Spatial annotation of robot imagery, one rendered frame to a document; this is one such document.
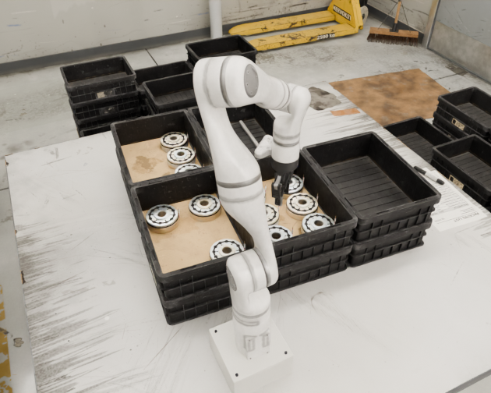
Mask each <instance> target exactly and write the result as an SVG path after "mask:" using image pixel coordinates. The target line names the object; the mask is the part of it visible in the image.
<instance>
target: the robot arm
mask: <svg viewBox="0 0 491 393"><path fill-rule="evenodd" d="M193 87H194V91H195V95H196V101H197V104H198V107H199V110H200V114H201V117H202V120H203V124H204V128H205V130H206V133H207V139H208V142H209V145H210V152H211V156H212V159H213V163H214V171H215V177H216V182H217V189H218V193H219V197H220V202H221V205H222V206H223V208H224V209H225V210H226V211H227V212H228V213H229V214H230V215H231V216H232V217H233V218H234V219H235V220H236V221H237V222H238V223H240V224H241V225H242V226H243V227H244V228H245V229H246V230H247V231H248V232H249V234H250V235H251V236H252V238H253V241H254V248H252V249H250V250H246V251H244V252H241V253H237V254H235V255H233V256H230V257H229V258H228V260H227V263H226V268H227V270H226V271H227V274H228V282H229V288H230V293H231V302H232V312H233V321H234V329H235V344H236V347H237V349H238V351H240V353H241V354H243V355H244V356H246V358H247V359H253V358H256V357H258V356H262V355H265V354H267V353H270V293H269V291H268V289H267V287H269V286H271V285H273V284H274V283H276V281H277V278H278V269H277V261H276V257H275V254H274V248H273V244H272V241H271V237H270V231H269V228H268V223H267V213H266V208H265V201H264V194H263V183H262V178H261V172H260V167H259V165H258V163H257V161H256V159H255V158H259V159H261V158H265V157H266V156H268V155H271V158H270V164H271V166H272V168H273V169H274V170H275V171H276V172H275V174H274V177H275V180H274V182H272V183H271V193H272V197H273V198H274V204H275V205H277V206H280V207H281V206H282V203H283V195H284V193H288V192H289V187H290V182H291V177H292V176H293V173H294V170H295V169H296V168H297V167H298V159H299V150H300V143H299V141H300V132H301V126H302V122H303V119H304V117H305V115H306V112H307V110H308V108H309V105H310V102H311V94H310V92H309V90H308V89H307V88H305V87H302V86H299V85H295V84H293V83H288V82H284V81H283V80H280V79H278V78H275V77H272V76H269V75H267V74H266V73H265V72H264V71H263V70H262V69H261V68H260V67H259V66H257V65H256V64H255V63H254V62H252V61H251V60H249V59H248V58H246V57H243V56H238V55H233V56H223V57H213V58H202V59H200V60H199V61H198V62H197V63H196V65H195V68H194V70H193ZM248 104H256V105H258V106H259V107H261V108H265V109H270V110H279V111H282V112H287V113H289V114H291V115H280V116H278V117H277V118H276V119H275V120H274V129H273V137H272V136H270V135H266V136H265V137H264V138H263V139H262V140H261V142H260V144H259V146H258V147H257V148H256V149H255V157H253V155H252V154H251V152H250V151H249V150H248V148H247V147H246V146H245V144H244V143H243V142H242V141H241V140H240V139H239V138H238V136H237V135H236V134H235V131H234V130H233V128H232V127H231V124H230V122H229V119H228V115H227V112H226V108H237V107H242V106H245V105H248ZM281 184H282V185H281Z"/></svg>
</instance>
